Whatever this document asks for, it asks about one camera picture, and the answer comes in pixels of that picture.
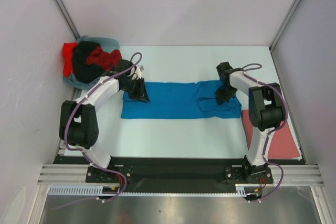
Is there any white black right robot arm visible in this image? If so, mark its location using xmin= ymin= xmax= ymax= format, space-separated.
xmin=215 ymin=62 xmax=288 ymax=183

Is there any bright red t-shirt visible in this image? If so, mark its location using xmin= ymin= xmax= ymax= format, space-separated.
xmin=62 ymin=42 xmax=77 ymax=77

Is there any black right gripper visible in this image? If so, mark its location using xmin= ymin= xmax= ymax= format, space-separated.
xmin=215 ymin=85 xmax=239 ymax=104

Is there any blue t-shirt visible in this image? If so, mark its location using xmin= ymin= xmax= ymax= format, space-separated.
xmin=121 ymin=80 xmax=242 ymax=120

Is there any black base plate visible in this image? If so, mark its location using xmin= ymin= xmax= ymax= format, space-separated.
xmin=53 ymin=156 xmax=306 ymax=194

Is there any grey t-shirt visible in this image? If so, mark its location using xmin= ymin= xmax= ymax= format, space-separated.
xmin=62 ymin=73 xmax=100 ymax=90

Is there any aluminium corner post left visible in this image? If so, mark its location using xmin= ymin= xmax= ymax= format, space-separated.
xmin=53 ymin=0 xmax=80 ymax=39

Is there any black t-shirt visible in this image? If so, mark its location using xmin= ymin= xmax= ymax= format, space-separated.
xmin=72 ymin=41 xmax=105 ymax=83

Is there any aluminium front rail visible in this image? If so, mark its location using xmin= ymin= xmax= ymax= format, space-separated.
xmin=38 ymin=164 xmax=324 ymax=186

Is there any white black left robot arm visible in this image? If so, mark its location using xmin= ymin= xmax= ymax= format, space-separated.
xmin=59 ymin=59 xmax=150 ymax=182

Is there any dark red t-shirt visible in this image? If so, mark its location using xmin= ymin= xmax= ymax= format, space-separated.
xmin=86 ymin=46 xmax=122 ymax=70

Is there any aluminium corner post right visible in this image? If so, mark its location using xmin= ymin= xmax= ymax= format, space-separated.
xmin=269 ymin=0 xmax=303 ymax=54

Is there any folded pink t-shirt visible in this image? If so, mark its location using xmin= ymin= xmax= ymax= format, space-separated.
xmin=241 ymin=110 xmax=301 ymax=160

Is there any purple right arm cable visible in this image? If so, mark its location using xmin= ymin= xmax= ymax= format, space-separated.
xmin=241 ymin=63 xmax=288 ymax=164

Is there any grey plastic basket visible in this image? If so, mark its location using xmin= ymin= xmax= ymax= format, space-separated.
xmin=75 ymin=36 xmax=120 ymax=77

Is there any aluminium corner post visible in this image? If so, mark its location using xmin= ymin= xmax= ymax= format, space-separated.
xmin=269 ymin=0 xmax=303 ymax=54
xmin=53 ymin=0 xmax=80 ymax=39

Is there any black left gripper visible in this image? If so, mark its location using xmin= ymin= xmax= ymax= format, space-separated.
xmin=121 ymin=77 xmax=150 ymax=103

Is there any white slotted cable duct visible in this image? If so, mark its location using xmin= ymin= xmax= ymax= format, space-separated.
xmin=48 ymin=185 xmax=257 ymax=197

